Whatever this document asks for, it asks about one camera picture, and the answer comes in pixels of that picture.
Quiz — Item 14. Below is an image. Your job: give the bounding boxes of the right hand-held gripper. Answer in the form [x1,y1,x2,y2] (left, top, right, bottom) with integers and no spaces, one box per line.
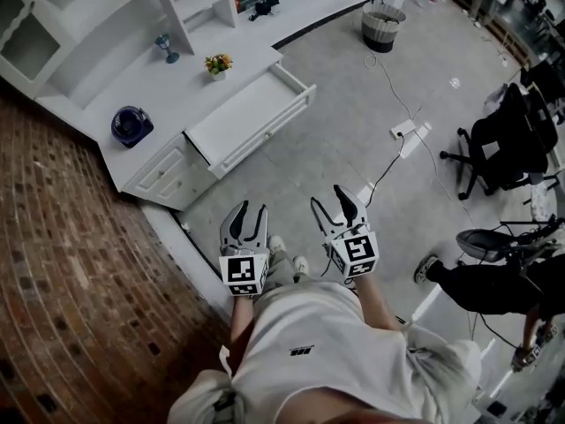
[310,185,380,283]

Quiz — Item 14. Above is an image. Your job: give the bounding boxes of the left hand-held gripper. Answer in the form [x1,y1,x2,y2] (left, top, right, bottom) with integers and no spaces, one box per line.
[218,200,271,298]

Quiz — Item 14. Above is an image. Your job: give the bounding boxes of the white cabinet drawer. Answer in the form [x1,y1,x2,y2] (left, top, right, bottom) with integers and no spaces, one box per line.
[183,62,318,180]

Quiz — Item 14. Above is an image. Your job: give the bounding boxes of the person's right forearm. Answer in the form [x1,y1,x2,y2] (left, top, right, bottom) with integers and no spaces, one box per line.
[351,275,405,334]

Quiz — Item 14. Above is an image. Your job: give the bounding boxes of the person's left forearm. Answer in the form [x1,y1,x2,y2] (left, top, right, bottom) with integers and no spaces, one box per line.
[228,293,258,364]

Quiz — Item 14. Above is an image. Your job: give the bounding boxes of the white cabinet counter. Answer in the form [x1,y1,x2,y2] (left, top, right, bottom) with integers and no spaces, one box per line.
[34,37,284,214]

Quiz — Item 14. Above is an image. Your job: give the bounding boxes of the purple desk fan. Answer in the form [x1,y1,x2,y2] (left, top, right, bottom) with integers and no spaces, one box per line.
[109,105,155,149]

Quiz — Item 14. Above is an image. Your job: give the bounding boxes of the person's grey trousers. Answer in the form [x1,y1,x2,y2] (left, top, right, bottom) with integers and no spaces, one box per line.
[262,249,310,292]

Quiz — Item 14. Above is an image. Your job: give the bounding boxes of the white curved plinth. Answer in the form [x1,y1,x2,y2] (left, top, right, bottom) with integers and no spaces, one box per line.
[139,203,236,324]

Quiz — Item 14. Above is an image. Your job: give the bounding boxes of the white power strip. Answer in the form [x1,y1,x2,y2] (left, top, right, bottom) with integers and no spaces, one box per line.
[388,120,418,140]

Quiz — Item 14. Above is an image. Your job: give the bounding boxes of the person's white shirt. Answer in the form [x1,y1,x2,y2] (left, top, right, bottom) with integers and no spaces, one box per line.
[167,280,483,424]

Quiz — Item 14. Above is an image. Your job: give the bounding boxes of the grey chair seat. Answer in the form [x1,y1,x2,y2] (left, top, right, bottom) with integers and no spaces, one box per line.
[456,229,516,262]

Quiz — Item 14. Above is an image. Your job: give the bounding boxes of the potted orange flower plant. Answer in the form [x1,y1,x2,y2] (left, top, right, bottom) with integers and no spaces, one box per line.
[203,53,234,82]

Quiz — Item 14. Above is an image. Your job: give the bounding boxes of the black office chair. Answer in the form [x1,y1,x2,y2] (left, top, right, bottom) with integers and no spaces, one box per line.
[440,81,560,201]
[519,59,565,125]

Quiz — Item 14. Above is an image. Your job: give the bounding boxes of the woven grey basket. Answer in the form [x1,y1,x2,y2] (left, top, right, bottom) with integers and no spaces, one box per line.
[360,0,407,54]

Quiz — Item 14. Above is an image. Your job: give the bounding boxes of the teal lantern ornament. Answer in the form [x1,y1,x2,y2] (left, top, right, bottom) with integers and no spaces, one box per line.
[154,33,180,64]

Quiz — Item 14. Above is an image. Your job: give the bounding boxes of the black bag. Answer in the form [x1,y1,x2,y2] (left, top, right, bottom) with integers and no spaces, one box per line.
[248,0,281,22]

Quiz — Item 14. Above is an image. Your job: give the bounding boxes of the white shelf unit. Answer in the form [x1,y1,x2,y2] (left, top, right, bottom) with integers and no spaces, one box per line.
[0,0,239,101]

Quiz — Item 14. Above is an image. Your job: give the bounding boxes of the dark work table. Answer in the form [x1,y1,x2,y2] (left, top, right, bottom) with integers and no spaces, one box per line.
[452,0,565,70]

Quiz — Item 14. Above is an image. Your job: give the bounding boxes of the black cable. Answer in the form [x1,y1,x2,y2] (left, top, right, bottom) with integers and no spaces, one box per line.
[359,132,406,207]

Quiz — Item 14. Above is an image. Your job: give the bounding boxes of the white cable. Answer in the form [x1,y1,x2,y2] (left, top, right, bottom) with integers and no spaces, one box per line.
[363,37,478,229]

